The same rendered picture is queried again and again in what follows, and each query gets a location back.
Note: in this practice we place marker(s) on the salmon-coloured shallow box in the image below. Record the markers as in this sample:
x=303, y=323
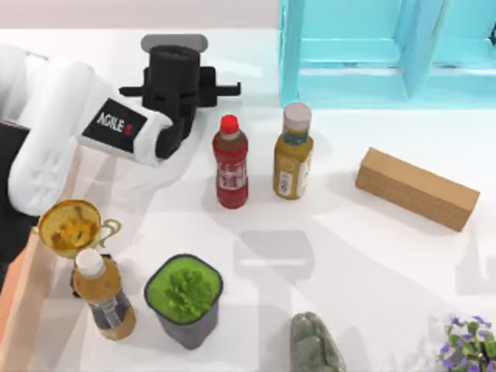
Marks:
x=29, y=286

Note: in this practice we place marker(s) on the orange bottle with white cap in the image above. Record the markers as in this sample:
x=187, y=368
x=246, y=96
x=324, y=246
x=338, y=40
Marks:
x=106, y=298

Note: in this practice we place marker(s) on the pale grey rounded box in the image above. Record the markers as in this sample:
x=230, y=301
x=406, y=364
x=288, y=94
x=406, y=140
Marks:
x=147, y=42

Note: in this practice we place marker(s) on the green plant in grey pot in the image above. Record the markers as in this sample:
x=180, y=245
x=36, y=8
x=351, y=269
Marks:
x=184, y=288

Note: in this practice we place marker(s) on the light blue rack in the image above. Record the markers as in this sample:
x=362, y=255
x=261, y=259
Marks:
x=348, y=83

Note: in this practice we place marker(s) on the gold trophy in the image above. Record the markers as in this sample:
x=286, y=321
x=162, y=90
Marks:
x=69, y=228

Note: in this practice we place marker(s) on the purple flower plant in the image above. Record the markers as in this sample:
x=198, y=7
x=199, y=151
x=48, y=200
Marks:
x=470, y=345

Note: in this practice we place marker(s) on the red bottle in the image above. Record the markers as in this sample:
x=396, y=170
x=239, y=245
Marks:
x=231, y=170

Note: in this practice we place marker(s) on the brown cardboard box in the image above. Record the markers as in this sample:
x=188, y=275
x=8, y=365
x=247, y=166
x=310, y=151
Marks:
x=418, y=190

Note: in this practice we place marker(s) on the yellow bottle with grey cap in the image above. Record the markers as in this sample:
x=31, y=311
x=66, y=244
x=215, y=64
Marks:
x=291, y=166

